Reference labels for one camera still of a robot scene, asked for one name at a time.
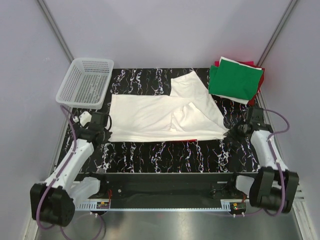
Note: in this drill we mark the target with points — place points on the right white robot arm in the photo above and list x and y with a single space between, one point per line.
274 187

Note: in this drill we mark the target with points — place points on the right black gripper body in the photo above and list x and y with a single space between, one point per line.
240 129

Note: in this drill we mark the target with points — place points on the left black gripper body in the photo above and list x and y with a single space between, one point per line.
102 132

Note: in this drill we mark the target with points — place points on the right aluminium corner post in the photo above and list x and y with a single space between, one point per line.
278 30

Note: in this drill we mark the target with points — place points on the white plastic mesh basket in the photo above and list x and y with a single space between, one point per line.
86 82

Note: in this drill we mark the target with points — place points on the white folded t shirt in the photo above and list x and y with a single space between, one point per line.
240 100

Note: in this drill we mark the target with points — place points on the white t shirt red print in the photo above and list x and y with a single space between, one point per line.
188 113

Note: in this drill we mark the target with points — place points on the green folded t shirt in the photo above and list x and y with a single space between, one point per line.
235 80

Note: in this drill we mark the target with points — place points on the aluminium corner post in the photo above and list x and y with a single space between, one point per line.
278 30
55 28

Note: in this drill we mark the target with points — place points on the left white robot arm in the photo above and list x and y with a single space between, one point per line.
55 200

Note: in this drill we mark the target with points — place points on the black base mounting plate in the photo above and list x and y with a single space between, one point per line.
179 188

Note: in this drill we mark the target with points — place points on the white slotted cable duct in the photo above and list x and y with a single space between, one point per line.
117 206

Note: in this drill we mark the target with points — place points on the left aluminium corner post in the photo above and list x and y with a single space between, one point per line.
55 28

